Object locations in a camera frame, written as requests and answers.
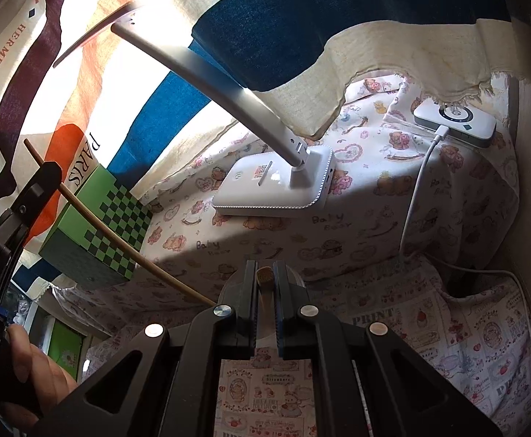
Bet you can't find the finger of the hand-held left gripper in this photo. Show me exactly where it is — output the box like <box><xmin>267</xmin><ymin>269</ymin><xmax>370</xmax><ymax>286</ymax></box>
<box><xmin>0</xmin><ymin>161</ymin><xmax>63</xmax><ymax>256</ymax></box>

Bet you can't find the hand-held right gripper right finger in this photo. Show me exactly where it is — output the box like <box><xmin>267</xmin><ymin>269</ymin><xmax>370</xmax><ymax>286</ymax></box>
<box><xmin>273</xmin><ymin>259</ymin><xmax>503</xmax><ymax>437</ymax></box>

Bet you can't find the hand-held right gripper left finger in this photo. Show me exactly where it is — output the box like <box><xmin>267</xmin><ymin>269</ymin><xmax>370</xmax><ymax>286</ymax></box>
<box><xmin>28</xmin><ymin>259</ymin><xmax>261</xmax><ymax>437</ymax></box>

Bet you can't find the wooden chopstick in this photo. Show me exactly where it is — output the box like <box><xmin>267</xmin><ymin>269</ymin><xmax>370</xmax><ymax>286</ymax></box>
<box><xmin>255</xmin><ymin>268</ymin><xmax>278</xmax><ymax>343</ymax></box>
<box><xmin>23</xmin><ymin>139</ymin><xmax>218</xmax><ymax>307</ymax></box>

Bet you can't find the person's left hand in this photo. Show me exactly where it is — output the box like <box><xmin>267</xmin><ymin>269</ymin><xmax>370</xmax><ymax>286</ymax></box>
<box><xmin>0</xmin><ymin>323</ymin><xmax>80</xmax><ymax>420</ymax></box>

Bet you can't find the green checkered box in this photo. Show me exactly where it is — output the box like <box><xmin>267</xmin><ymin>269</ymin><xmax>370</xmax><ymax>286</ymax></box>
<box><xmin>38</xmin><ymin>164</ymin><xmax>154</xmax><ymax>290</ymax></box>

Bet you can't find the green printed plastic bag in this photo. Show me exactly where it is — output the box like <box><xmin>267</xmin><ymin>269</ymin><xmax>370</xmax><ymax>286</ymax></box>
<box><xmin>47</xmin><ymin>321</ymin><xmax>87</xmax><ymax>381</ymax></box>

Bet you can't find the white desk lamp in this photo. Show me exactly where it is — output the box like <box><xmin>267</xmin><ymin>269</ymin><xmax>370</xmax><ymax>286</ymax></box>
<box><xmin>53</xmin><ymin>1</ymin><xmax>337</xmax><ymax>219</ymax></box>

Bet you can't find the bear print cloth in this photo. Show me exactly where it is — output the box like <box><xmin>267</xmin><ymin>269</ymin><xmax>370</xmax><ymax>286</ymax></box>
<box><xmin>71</xmin><ymin>70</ymin><xmax>521</xmax><ymax>328</ymax></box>

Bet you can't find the strawberry print tablecloth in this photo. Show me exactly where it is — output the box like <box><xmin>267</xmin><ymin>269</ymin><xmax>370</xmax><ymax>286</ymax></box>
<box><xmin>215</xmin><ymin>255</ymin><xmax>531</xmax><ymax>437</ymax></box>

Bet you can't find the white power bank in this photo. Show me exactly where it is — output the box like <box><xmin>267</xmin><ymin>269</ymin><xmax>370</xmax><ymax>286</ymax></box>
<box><xmin>412</xmin><ymin>100</ymin><xmax>497</xmax><ymax>149</ymax></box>

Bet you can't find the striped curtain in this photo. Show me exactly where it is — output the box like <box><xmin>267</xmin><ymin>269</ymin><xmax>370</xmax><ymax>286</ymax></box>
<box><xmin>0</xmin><ymin>0</ymin><xmax>531</xmax><ymax>292</ymax></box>

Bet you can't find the white charging cable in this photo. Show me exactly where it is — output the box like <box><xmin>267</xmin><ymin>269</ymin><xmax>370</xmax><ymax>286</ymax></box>
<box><xmin>399</xmin><ymin>126</ymin><xmax>531</xmax><ymax>369</ymax></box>

